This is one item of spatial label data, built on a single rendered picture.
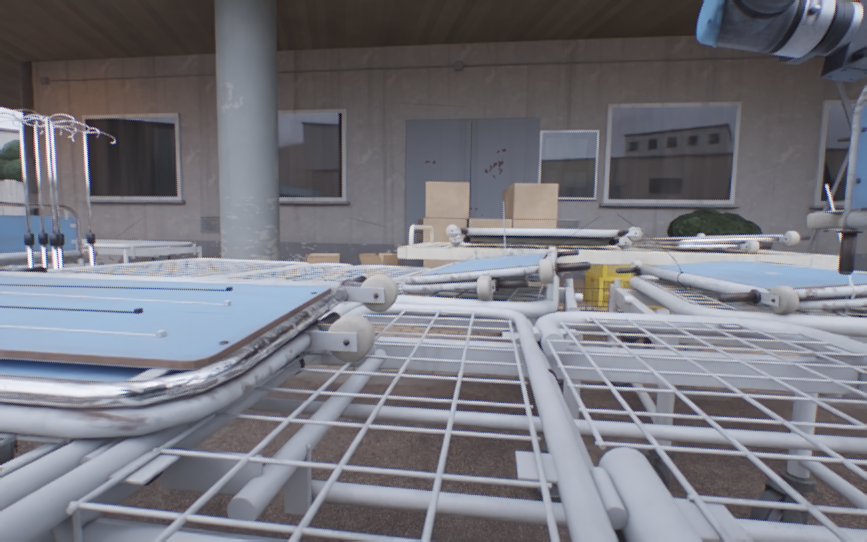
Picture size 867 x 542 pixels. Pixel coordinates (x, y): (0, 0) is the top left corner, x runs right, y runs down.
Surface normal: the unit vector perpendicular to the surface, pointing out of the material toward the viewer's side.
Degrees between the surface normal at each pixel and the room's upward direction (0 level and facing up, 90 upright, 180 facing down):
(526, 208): 90
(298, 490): 90
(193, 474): 90
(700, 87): 90
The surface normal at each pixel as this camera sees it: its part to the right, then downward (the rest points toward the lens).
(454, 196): 0.03, 0.10
